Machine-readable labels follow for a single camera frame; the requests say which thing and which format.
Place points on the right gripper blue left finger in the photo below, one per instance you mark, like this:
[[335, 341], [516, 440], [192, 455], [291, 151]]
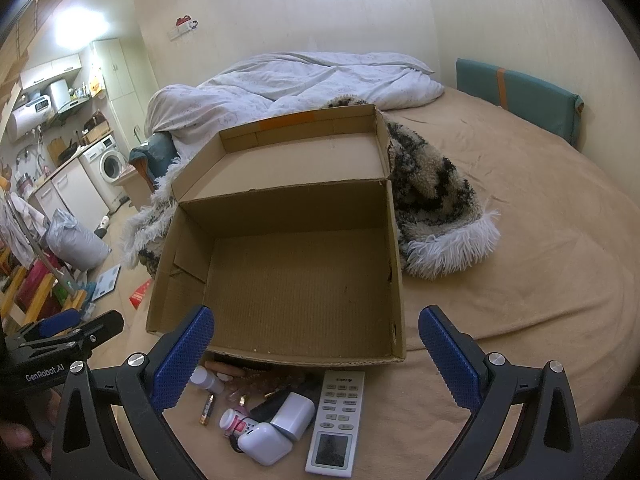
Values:
[[86, 441]]

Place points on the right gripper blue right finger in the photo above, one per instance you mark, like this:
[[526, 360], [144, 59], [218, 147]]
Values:
[[546, 441]]

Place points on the white pill bottle blue label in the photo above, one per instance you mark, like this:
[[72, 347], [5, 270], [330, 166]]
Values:
[[206, 380]]

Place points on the white pill bottle red label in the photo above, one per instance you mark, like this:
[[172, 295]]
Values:
[[234, 423]]

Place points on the white air conditioner remote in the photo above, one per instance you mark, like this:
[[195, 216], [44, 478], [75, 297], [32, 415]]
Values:
[[334, 438]]

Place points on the white earbuds case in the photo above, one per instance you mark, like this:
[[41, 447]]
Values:
[[265, 444]]

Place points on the white charger plug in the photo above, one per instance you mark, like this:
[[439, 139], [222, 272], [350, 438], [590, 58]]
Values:
[[294, 416]]

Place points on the pink plush charm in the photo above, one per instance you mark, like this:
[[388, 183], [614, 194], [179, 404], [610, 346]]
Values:
[[225, 371]]

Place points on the pink perfume bottle keychain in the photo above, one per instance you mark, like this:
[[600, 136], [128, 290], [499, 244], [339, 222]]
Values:
[[253, 384]]

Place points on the black flashlight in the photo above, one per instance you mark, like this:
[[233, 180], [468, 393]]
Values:
[[269, 407]]

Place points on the person's left hand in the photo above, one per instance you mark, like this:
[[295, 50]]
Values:
[[43, 406]]

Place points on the wooden chair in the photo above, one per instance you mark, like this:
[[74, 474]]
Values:
[[31, 295]]

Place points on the white bathroom scale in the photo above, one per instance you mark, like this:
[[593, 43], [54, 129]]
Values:
[[106, 282]]

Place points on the red box on floor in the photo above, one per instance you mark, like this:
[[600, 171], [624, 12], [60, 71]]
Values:
[[139, 293]]

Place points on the grey plastic bag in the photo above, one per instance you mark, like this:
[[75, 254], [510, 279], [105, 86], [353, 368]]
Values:
[[70, 241]]

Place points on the person's grey trouser leg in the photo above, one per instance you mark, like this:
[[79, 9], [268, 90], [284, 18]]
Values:
[[610, 449]]

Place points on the black and cream fluffy blanket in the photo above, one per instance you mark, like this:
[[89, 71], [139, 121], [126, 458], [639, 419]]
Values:
[[442, 226]]

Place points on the white kitchen cabinet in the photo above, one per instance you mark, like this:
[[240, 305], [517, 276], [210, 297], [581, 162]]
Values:
[[70, 189]]

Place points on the white washing machine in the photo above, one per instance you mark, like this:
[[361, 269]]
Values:
[[104, 163]]

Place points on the teal armchair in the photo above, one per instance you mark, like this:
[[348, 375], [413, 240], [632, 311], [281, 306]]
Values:
[[152, 158]]

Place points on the white water heater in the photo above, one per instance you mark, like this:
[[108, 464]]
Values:
[[28, 117]]

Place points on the open cardboard box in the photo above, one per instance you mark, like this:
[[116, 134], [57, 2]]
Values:
[[285, 229]]

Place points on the white microwave oven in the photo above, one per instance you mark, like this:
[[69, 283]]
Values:
[[60, 96]]

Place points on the teal cushion with orange stripe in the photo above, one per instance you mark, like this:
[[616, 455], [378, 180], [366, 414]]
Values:
[[545, 105]]

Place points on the white duvet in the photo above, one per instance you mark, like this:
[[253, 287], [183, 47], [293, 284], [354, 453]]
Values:
[[281, 83]]

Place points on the wall power strip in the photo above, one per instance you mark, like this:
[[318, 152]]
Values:
[[183, 25]]

